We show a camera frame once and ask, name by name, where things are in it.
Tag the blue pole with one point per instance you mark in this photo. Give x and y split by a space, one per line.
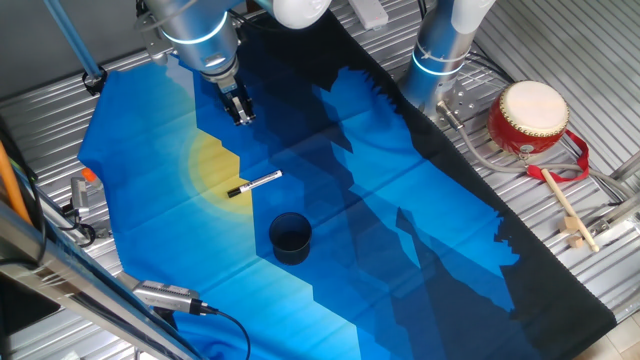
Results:
72 40

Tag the aluminium profile rail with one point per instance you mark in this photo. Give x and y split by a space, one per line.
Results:
617 210

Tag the silver vented camera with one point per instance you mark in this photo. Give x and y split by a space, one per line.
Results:
165 296

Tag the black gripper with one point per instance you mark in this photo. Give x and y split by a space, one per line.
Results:
230 97

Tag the aluminium frame beam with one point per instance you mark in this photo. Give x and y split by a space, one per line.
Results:
75 285

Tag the small grey camera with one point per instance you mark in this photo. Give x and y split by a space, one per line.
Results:
79 196

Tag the wooden drumstick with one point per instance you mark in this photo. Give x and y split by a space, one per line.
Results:
567 205

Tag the blue mountain print cloth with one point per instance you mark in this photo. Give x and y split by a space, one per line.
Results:
350 225

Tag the white black whiteboard marker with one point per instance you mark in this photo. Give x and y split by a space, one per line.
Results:
257 182

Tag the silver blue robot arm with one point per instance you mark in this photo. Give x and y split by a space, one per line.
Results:
200 30

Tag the red drum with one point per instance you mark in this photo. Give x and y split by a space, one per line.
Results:
530 117

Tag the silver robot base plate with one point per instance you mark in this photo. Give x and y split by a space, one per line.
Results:
462 100

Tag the orange capped glue stick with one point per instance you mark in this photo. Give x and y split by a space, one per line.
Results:
90 175

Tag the small wooden block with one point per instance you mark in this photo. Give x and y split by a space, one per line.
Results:
569 225
576 242

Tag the orange pole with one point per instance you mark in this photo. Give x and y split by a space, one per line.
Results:
11 185

